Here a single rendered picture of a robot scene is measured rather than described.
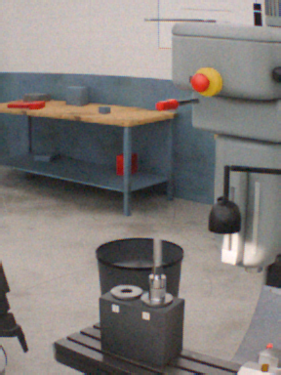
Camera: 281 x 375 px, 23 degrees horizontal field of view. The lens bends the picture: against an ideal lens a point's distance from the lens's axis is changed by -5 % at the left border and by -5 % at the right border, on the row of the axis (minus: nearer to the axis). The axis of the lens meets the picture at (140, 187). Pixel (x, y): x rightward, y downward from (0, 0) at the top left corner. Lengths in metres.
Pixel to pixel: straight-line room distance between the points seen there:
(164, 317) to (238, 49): 0.84
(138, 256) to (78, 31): 4.22
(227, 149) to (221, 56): 0.27
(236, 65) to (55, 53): 6.74
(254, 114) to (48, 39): 6.76
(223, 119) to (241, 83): 0.17
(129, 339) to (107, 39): 5.74
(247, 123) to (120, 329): 0.79
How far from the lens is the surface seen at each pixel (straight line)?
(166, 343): 1.96
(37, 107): 7.30
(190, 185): 7.02
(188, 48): 1.45
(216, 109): 1.54
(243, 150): 1.56
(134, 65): 7.27
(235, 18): 6.52
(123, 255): 3.99
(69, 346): 2.11
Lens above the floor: 1.90
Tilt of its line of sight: 15 degrees down
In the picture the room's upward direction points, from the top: straight up
